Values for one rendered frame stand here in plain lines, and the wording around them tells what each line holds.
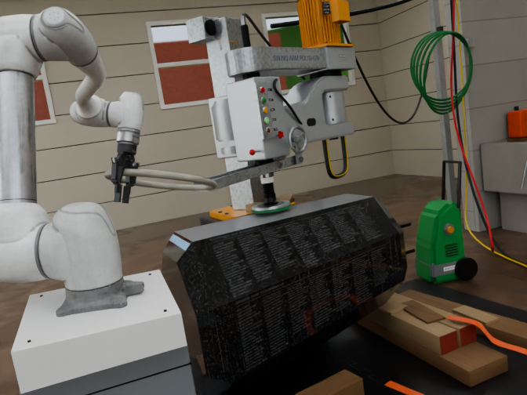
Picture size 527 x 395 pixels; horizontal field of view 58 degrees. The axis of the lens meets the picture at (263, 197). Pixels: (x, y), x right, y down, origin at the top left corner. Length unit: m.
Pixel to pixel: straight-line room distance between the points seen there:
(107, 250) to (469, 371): 1.74
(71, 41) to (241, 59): 1.15
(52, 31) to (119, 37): 7.03
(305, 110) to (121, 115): 1.14
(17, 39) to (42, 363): 0.87
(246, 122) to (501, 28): 3.37
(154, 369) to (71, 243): 0.38
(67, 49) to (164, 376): 0.94
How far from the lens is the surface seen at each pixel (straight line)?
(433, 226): 3.67
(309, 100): 2.77
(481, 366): 2.52
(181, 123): 8.43
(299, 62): 2.74
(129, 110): 1.98
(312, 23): 3.05
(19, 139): 1.48
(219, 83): 3.28
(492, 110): 5.17
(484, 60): 5.14
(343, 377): 2.37
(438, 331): 2.60
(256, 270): 2.18
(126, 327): 1.23
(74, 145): 8.34
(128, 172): 1.96
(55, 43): 1.52
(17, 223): 1.41
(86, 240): 1.31
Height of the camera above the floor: 1.31
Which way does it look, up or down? 8 degrees down
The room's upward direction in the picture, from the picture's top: 9 degrees counter-clockwise
